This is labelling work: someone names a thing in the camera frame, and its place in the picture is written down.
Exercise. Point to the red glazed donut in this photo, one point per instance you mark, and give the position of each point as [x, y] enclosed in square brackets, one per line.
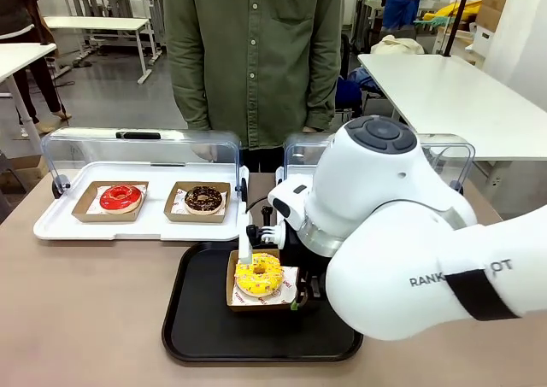
[109, 203]

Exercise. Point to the bystander in blue apron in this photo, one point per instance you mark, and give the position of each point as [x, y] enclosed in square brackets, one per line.
[399, 7]

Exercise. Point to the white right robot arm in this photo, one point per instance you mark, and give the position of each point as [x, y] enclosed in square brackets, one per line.
[384, 190]

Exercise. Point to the bystander in dark clothes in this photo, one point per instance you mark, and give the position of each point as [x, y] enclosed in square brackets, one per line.
[17, 7]

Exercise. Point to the white wrist mount box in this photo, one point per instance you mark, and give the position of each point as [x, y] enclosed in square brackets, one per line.
[288, 199]

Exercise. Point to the person right hand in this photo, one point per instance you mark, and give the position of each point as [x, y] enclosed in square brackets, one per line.
[205, 152]

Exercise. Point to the blue chair with clothes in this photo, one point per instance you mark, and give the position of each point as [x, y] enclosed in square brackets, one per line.
[357, 88]

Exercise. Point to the person right forearm green sleeve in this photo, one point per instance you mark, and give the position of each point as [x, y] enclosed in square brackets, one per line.
[188, 88]

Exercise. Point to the yellow sprinkled donut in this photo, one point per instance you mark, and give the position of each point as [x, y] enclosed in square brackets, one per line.
[248, 282]

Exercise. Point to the person left hand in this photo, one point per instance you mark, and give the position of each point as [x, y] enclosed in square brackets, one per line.
[308, 129]

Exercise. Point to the tall cardboard box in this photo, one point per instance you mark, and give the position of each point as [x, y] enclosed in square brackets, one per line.
[493, 2]

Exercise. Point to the black slanted pole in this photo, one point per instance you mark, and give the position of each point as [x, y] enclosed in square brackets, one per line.
[455, 24]

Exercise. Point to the white printed paper liner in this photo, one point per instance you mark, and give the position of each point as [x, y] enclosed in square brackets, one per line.
[177, 207]
[289, 284]
[94, 206]

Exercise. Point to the beige fabric bag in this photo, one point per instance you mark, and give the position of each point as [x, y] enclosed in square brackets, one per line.
[397, 45]

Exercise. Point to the yellow cloth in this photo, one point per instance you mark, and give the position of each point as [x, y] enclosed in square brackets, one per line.
[466, 9]

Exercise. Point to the person left forearm green sleeve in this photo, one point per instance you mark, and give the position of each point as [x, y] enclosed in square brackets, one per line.
[322, 88]

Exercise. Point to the small white box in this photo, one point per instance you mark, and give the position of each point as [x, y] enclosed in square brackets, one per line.
[483, 39]

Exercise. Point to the teal cloth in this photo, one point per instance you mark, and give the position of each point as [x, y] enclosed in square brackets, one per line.
[429, 19]

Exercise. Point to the white table round leg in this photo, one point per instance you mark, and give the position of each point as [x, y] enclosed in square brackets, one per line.
[17, 58]

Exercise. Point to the person torso green shirt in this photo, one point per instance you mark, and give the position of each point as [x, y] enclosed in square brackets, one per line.
[252, 54]

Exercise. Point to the black plastic serving tray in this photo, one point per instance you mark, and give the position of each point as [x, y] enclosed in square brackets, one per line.
[205, 323]

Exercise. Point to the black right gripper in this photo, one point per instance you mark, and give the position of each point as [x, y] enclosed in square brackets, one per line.
[314, 271]

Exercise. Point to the brown cardboard donut tray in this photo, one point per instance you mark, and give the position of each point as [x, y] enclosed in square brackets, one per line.
[83, 214]
[171, 217]
[256, 306]

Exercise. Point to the chocolate donut with nuts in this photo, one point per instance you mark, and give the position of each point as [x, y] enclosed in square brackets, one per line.
[192, 205]

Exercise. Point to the white desk with frame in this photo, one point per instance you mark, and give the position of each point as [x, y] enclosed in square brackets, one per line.
[94, 23]

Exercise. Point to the large white table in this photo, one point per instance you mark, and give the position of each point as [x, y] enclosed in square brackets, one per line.
[448, 92]

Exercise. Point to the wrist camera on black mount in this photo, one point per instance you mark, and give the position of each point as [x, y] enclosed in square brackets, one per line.
[262, 231]

